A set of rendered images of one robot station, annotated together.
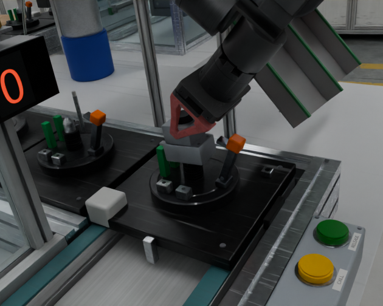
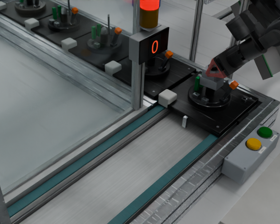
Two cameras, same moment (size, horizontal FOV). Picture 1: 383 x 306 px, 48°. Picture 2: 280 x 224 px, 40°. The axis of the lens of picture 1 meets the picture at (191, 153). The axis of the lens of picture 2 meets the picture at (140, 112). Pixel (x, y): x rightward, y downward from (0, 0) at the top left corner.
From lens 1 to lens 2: 0.62 m
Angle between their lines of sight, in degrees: 10
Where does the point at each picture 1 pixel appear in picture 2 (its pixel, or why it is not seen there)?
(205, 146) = (219, 82)
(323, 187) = (268, 112)
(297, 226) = (251, 126)
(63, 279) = (146, 125)
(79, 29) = not seen: outside the picture
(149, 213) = (186, 106)
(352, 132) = not seen: outside the picture
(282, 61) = not seen: hidden behind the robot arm
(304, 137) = (269, 82)
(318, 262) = (255, 142)
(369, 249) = not seen: outside the picture
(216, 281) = (212, 140)
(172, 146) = (204, 78)
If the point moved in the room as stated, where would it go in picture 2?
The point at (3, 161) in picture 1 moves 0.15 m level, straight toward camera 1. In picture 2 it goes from (138, 72) to (156, 102)
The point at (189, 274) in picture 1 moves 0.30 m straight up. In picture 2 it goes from (199, 135) to (214, 52)
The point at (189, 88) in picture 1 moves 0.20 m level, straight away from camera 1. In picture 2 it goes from (221, 59) to (220, 28)
